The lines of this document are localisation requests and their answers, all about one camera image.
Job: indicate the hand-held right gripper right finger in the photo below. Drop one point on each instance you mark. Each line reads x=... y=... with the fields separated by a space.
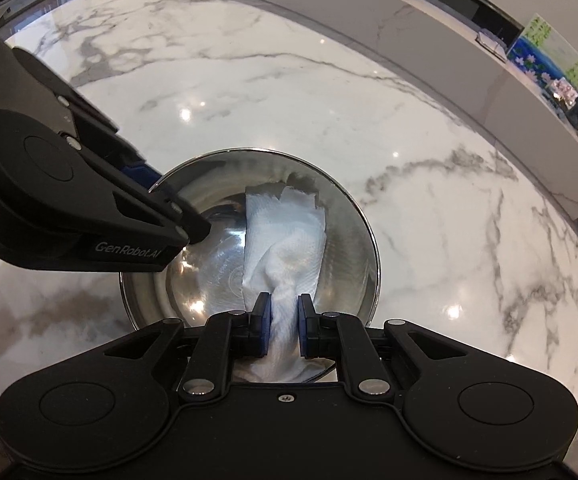
x=304 y=327

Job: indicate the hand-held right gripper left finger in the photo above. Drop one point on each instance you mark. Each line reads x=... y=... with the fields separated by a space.
x=265 y=327

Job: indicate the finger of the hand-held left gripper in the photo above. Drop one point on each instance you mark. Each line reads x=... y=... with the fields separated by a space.
x=139 y=220
x=94 y=120

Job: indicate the blue steel bowl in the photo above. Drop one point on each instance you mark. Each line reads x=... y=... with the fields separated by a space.
x=209 y=270

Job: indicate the white cloth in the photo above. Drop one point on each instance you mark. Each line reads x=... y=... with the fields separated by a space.
x=284 y=240

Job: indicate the flat white box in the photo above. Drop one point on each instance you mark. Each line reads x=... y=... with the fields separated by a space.
x=491 y=45

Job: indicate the pink flower ornament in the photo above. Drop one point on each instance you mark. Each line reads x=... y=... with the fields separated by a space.
x=565 y=92

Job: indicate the water lily painting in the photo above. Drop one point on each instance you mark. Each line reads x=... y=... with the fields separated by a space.
x=544 y=55

